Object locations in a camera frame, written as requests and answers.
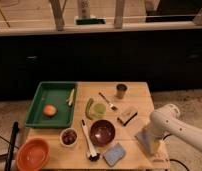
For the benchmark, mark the orange plastic bowl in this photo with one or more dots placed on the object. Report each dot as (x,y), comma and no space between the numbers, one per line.
(32,155)

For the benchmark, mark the green measuring cup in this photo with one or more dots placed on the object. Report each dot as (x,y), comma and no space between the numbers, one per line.
(94,110)

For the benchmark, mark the small brush with wooden handle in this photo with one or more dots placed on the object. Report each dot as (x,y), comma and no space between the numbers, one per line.
(111,105)

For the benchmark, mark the green plastic tray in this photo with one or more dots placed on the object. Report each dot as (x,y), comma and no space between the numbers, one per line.
(60,95)

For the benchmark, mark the blue sponge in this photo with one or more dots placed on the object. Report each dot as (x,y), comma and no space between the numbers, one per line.
(114,154)

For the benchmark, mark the wooden block brush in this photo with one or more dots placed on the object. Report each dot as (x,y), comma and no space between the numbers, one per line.
(127,115)

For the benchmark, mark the green base white object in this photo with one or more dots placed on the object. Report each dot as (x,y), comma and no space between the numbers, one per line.
(84,15)

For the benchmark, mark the metal cup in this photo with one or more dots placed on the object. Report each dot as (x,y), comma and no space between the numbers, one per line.
(120,90)

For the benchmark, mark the orange peach fruit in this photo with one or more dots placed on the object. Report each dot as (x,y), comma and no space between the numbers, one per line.
(49,110)

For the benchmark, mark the dark red bowl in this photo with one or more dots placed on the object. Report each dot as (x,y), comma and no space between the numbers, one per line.
(102,132)

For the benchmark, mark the grey-blue towel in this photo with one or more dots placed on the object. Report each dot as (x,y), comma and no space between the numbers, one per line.
(147,141)

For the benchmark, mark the black pole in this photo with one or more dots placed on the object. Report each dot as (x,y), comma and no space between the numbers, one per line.
(9,158)

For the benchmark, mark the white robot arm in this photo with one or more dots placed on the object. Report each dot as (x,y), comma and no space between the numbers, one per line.
(165,119)

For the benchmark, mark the white bowl with dark contents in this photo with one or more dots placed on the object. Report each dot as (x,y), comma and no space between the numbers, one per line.
(68,137)

